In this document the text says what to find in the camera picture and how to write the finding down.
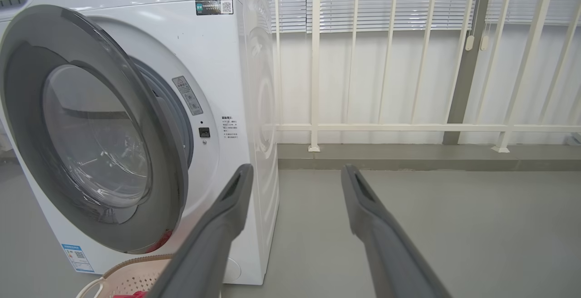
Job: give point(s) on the cream perforated laundry basket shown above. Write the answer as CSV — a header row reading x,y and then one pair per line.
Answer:
x,y
136,275

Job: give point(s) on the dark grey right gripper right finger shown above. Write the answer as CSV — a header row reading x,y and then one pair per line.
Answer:
x,y
390,252

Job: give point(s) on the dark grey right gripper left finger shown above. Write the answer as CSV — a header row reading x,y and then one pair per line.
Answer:
x,y
204,252

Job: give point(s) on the dark washing machine door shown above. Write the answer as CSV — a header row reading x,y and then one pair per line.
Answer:
x,y
27,130

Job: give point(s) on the white front-load washing machine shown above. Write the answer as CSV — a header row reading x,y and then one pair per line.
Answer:
x,y
218,85

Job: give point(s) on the white metal railing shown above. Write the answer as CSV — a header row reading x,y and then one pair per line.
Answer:
x,y
315,85

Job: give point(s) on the grey window frame post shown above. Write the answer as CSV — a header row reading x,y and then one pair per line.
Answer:
x,y
463,85

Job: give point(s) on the red garment with white trim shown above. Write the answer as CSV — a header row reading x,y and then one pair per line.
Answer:
x,y
131,295

